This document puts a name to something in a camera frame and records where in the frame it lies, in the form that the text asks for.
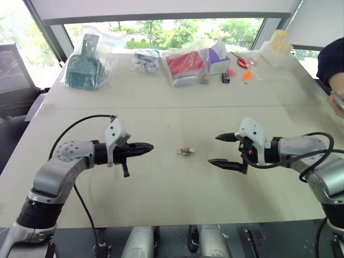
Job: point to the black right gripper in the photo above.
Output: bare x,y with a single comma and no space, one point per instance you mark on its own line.
248,153

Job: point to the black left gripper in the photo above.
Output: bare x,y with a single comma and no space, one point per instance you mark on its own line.
124,153

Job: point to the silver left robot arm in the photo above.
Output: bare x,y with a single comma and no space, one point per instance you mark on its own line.
53,174

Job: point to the person's dark sleeved forearm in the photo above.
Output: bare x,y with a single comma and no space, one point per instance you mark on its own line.
332,61

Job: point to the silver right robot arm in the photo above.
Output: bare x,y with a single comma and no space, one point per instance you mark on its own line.
303,147

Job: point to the person's hand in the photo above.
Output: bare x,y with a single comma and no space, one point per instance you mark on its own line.
339,86

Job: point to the small metal clip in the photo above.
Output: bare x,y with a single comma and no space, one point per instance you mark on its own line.
186,151

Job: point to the small black box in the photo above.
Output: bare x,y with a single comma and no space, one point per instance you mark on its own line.
226,77

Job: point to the small colourful packet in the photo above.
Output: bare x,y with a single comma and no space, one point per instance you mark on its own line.
204,79

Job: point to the orange round item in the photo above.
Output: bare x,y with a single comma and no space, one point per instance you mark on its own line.
247,75

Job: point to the small pink item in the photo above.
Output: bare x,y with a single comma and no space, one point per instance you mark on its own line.
231,72

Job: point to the bag of blue white items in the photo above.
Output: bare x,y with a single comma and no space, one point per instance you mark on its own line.
145,61

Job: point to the purple and white box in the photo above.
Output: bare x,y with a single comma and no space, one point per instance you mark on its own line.
219,60

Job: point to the silver rounded robot leg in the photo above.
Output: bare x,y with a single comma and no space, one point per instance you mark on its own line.
139,243
213,242

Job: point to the red item in plastic bag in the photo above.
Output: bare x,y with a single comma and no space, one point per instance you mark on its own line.
184,64

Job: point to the green dustpan in plastic bag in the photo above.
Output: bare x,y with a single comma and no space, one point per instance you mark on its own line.
82,70

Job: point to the white container with cream cups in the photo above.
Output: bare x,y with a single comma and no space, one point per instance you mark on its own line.
278,49

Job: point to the silver phone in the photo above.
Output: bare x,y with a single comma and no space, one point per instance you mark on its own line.
338,99

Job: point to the black office chair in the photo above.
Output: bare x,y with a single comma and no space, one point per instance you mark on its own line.
16,80

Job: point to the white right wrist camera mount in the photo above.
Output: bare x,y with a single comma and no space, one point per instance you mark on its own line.
251,131

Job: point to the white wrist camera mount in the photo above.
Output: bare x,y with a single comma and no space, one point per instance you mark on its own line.
251,131
114,131

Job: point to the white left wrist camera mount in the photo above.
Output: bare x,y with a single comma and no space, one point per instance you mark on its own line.
114,131

